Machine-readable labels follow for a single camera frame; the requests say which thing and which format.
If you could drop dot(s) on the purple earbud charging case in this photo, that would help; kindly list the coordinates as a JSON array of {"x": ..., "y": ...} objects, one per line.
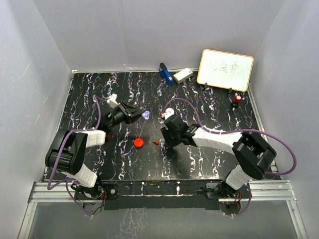
[{"x": 146, "y": 115}]

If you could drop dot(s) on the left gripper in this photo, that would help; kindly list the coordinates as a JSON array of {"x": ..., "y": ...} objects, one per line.
[{"x": 131, "y": 114}]

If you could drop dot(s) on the white cardboard box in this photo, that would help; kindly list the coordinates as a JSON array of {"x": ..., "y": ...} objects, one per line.
[{"x": 182, "y": 75}]

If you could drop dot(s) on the small whiteboard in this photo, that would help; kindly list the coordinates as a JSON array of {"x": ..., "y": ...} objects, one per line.
[{"x": 225, "y": 70}]

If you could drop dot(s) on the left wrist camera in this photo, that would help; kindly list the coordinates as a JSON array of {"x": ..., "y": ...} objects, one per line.
[{"x": 112, "y": 101}]

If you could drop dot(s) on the red stamp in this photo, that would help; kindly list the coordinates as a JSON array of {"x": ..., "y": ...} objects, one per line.
[{"x": 236, "y": 102}]

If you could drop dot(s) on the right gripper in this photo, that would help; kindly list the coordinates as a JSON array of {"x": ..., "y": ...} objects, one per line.
[{"x": 165, "y": 131}]

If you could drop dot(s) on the white earbud charging case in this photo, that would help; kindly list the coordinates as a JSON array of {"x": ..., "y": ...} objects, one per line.
[{"x": 169, "y": 111}]

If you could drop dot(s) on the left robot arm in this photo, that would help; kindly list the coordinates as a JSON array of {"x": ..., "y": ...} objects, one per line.
[{"x": 67, "y": 151}]

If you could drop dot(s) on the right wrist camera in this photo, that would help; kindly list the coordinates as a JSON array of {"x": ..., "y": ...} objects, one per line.
[{"x": 166, "y": 115}]

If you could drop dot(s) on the aluminium frame rail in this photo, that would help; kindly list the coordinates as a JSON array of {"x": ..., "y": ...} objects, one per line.
[{"x": 162, "y": 217}]

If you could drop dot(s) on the blue stapler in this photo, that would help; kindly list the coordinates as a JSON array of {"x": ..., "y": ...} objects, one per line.
[{"x": 165, "y": 73}]

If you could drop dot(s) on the red earbud charging case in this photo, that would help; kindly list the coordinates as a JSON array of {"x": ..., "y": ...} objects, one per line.
[{"x": 138, "y": 143}]

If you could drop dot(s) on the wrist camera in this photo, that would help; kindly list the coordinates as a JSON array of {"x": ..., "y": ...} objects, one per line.
[
  {"x": 166, "y": 115},
  {"x": 112, "y": 101}
]

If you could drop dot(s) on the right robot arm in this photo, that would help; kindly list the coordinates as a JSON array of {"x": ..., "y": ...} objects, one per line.
[{"x": 253, "y": 153}]

